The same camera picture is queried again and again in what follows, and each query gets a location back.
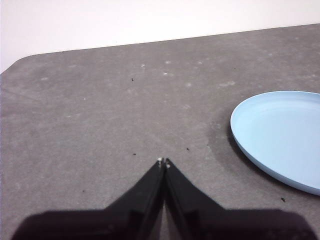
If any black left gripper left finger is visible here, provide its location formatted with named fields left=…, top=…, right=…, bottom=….
left=11, top=157, right=166, bottom=240

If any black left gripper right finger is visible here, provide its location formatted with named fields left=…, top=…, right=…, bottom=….
left=164, top=157, right=314, bottom=240

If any light blue round plate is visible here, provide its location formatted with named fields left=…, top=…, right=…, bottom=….
left=229, top=90, right=320, bottom=196

